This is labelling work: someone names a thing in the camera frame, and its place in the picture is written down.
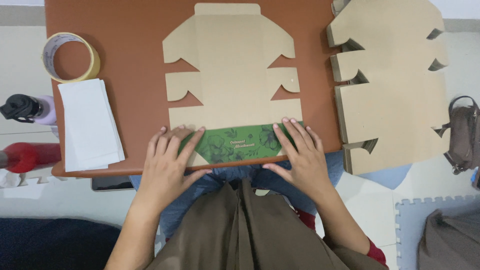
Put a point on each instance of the person's left hand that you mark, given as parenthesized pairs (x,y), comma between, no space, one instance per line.
(165,176)

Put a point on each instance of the person's right hand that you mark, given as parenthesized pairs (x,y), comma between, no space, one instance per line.
(302,168)

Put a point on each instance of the cardboard box green print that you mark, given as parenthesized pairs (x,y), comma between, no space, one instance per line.
(232,75)

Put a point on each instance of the black phone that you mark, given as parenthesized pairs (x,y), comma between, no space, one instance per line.
(112,183)

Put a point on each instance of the person's blue jeans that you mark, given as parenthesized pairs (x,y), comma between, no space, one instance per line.
(225,176)

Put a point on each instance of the person's brown garment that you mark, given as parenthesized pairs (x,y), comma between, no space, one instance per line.
(240,232)

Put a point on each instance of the stack of white paper sheets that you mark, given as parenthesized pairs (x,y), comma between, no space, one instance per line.
(90,123)

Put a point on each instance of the person's red sleeve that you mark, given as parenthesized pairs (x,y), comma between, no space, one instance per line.
(377,253)

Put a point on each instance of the stack of flat cardboard blanks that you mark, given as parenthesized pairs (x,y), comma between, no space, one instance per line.
(393,90)

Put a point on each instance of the blue foam puzzle mat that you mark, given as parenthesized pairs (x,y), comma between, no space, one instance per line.
(408,232)

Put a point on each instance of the dark blue cloth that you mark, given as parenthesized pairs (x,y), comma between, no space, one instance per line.
(56,243)

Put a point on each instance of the yellow tape roll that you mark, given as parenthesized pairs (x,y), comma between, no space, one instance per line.
(90,63)

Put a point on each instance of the red bottle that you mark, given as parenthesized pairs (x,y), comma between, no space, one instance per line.
(28,156)

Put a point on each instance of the lilac bottle with black cap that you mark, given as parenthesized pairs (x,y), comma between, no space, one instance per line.
(30,109)

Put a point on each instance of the white crumpled tissue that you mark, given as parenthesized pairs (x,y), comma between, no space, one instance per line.
(9,179)

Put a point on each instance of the brown handbag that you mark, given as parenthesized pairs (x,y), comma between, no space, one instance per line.
(465,138)

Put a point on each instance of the grey-brown cloth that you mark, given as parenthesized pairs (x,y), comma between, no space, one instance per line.
(452,242)

